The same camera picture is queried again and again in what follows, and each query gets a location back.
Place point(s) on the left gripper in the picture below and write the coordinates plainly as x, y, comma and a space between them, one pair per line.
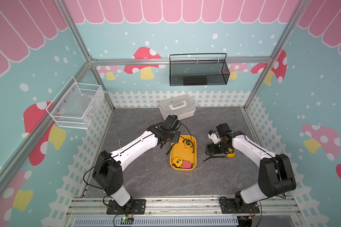
176, 138

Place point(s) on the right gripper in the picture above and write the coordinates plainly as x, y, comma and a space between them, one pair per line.
213, 150

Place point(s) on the yellow plastic storage bin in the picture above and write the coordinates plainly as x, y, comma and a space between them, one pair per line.
178, 150

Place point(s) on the pink object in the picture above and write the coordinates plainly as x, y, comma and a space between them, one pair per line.
187, 165

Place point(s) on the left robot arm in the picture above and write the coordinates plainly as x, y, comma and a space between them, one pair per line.
109, 167

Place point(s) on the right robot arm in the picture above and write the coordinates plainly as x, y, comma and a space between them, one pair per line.
275, 175

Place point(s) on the white plastic lidded case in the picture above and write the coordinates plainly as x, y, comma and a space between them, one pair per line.
182, 106

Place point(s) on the green lit circuit board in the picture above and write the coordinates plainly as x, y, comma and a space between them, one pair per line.
126, 221

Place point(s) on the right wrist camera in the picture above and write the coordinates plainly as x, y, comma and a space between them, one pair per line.
213, 135

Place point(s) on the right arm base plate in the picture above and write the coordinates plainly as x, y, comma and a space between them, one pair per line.
236, 206

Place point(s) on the black mesh wall basket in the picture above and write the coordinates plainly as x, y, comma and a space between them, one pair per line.
198, 69

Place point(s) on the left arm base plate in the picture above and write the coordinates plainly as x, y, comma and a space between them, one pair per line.
134, 206

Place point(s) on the aluminium mounting rail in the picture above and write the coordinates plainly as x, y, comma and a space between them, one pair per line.
185, 206

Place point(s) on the grey slotted cable duct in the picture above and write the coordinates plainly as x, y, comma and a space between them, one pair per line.
189, 221

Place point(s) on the white wire wall basket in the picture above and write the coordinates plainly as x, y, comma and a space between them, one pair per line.
76, 105

